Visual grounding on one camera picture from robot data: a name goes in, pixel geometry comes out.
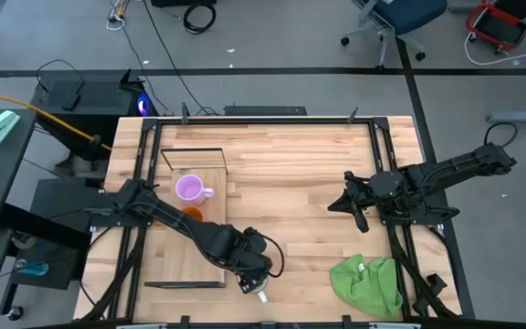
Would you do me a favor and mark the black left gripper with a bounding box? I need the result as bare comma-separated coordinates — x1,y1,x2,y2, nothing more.
233,253,275,295

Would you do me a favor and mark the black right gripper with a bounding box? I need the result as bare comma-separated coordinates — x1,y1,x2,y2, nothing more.
327,170,377,235

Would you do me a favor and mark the orange mug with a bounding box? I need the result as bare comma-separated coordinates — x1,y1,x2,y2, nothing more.
181,206,205,224

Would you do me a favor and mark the pink mug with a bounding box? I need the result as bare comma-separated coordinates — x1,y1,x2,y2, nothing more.
174,174,216,207

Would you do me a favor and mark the green cloth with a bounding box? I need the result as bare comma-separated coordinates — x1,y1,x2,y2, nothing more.
328,253,405,321

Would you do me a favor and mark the black power strip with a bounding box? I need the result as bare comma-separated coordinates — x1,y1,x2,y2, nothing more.
223,104,309,117

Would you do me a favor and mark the grey desk foot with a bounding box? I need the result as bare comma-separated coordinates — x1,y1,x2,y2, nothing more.
486,101,526,125

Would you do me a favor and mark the blue office chair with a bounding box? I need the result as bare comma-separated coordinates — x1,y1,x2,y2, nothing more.
340,0,449,70

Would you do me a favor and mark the black equipment stand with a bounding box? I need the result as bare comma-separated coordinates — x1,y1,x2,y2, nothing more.
0,176,109,321

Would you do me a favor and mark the blue translucent bottle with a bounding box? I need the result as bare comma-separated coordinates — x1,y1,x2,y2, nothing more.
14,258,50,277

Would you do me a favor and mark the red-framed black cart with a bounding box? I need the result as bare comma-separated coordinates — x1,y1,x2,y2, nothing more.
465,0,526,53

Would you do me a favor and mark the black computer tower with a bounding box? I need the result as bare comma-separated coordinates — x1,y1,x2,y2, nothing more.
29,68,148,139

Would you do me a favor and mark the mint green stapler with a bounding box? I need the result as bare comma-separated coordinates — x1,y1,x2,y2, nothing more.
0,110,22,146

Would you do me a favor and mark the black aluminium rig frame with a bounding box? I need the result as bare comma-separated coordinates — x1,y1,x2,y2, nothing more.
73,102,477,329

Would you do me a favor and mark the white floor cable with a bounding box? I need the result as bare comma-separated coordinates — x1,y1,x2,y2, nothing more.
463,30,526,67

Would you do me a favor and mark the coiled black cable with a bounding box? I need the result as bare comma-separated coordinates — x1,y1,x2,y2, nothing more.
182,1,218,36

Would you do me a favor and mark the long black floor cable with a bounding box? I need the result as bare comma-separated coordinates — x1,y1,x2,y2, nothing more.
141,0,221,117

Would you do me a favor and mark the yellow hanging cable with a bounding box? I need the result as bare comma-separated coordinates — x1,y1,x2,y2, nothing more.
0,87,111,152

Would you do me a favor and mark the white cable bundle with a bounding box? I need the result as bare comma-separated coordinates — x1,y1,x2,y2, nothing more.
105,0,130,33

